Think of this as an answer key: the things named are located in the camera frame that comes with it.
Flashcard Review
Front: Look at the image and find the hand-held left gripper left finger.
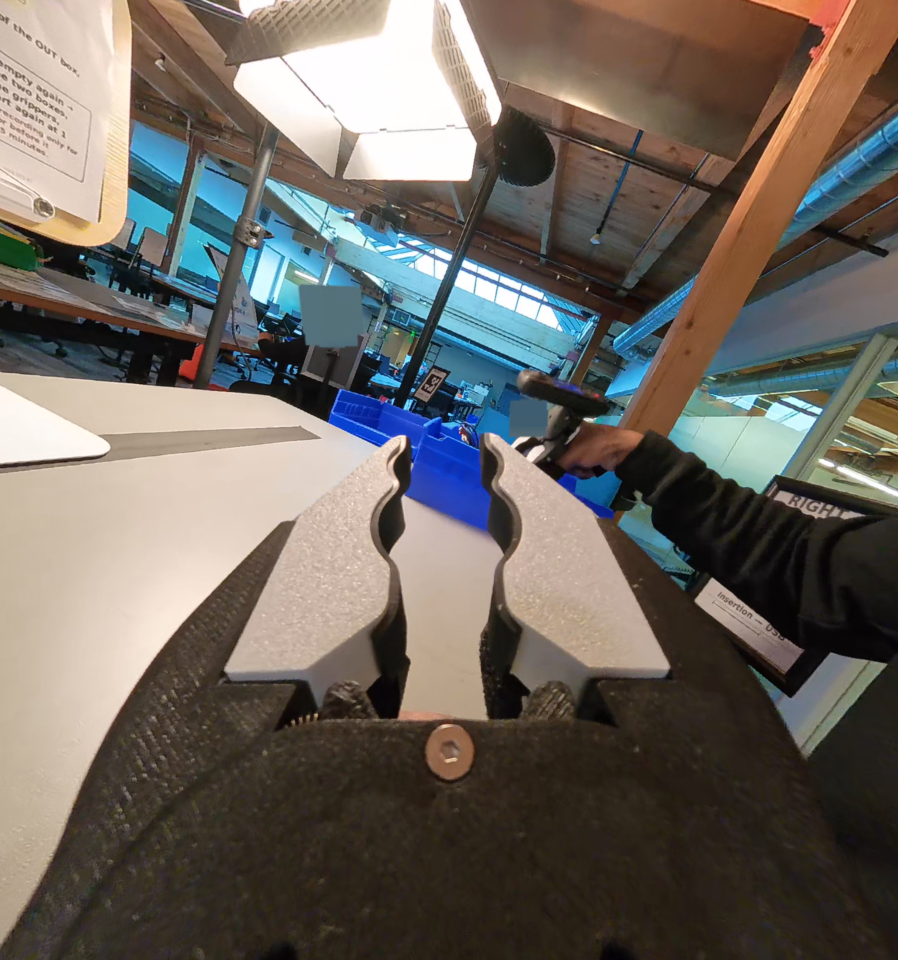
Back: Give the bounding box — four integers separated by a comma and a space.
224, 435, 413, 690

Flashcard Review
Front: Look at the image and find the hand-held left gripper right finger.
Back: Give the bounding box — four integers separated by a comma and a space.
479, 433, 672, 685

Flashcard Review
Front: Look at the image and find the person's right forearm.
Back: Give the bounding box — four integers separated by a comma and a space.
615, 429, 898, 663

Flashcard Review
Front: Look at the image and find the person's right hand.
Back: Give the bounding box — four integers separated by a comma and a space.
560, 424, 645, 480

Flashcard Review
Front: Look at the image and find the blue storage bin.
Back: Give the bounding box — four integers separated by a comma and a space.
329, 388, 443, 451
407, 431, 615, 530

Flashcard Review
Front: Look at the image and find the black labelled box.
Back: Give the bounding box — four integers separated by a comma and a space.
692, 474, 898, 700

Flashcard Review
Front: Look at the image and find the black light stand pole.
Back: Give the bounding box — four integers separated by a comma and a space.
395, 108, 557, 410

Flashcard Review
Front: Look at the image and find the metal pole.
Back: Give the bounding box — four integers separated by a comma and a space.
194, 123, 281, 390

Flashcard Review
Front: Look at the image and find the person's dark clothing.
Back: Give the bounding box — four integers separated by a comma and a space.
801, 622, 898, 939

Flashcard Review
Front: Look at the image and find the studio light panel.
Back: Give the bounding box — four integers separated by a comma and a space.
227, 0, 504, 183

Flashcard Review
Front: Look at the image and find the wooden table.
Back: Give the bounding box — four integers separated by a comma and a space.
0, 262, 263, 385

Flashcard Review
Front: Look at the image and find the printed instruction sheet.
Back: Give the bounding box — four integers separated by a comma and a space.
0, 0, 116, 225

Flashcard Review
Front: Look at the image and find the wooden post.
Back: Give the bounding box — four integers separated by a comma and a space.
621, 0, 898, 438

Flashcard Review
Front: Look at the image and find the silver ventilation duct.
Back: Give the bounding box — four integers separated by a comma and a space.
612, 97, 898, 361

